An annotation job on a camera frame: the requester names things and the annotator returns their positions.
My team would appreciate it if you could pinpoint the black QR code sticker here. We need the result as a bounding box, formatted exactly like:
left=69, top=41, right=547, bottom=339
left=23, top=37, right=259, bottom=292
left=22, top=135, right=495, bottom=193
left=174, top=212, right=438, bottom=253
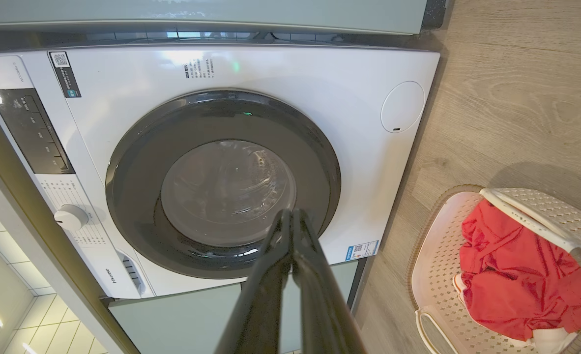
left=49, top=51, right=82, bottom=99

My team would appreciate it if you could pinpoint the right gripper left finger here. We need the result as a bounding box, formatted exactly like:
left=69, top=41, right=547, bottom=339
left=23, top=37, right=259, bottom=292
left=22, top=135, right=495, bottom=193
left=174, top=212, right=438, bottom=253
left=215, top=209, right=292, bottom=354

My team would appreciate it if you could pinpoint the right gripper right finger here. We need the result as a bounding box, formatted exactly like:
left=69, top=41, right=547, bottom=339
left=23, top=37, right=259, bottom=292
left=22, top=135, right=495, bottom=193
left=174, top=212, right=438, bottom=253
left=291, top=209, right=367, bottom=354

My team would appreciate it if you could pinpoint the blue energy label sticker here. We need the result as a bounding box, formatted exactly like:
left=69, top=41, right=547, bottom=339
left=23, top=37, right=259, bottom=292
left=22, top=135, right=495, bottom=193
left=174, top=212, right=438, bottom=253
left=345, top=240, right=380, bottom=261

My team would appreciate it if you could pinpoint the black washer control panel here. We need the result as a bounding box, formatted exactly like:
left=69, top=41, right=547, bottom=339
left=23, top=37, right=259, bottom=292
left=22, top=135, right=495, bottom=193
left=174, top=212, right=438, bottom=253
left=0, top=88, right=75, bottom=175

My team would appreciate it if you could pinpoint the white washer dial knob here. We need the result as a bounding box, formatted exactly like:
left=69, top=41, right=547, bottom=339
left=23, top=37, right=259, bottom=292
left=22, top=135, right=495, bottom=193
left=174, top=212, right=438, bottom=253
left=54, top=204, right=89, bottom=232

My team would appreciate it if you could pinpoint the red garment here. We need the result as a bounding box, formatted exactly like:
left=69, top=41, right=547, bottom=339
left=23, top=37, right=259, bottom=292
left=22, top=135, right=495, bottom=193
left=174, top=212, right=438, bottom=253
left=459, top=199, right=581, bottom=342

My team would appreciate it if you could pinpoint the dark round washer door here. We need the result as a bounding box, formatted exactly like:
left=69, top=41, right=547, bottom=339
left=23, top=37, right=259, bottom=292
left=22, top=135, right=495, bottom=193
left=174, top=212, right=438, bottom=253
left=105, top=88, right=342, bottom=280

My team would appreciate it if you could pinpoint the white perforated laundry basket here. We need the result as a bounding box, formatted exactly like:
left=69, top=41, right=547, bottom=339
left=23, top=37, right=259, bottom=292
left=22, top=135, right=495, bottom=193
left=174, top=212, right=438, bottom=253
left=407, top=184, right=581, bottom=354

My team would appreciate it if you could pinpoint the round white filter cover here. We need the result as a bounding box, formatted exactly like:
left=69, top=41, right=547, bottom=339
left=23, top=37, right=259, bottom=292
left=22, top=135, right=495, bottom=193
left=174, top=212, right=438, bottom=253
left=380, top=81, right=425, bottom=133

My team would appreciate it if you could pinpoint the white front-load washing machine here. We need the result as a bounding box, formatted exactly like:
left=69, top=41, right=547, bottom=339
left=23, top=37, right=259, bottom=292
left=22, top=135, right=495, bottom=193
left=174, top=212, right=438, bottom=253
left=0, top=44, right=441, bottom=300

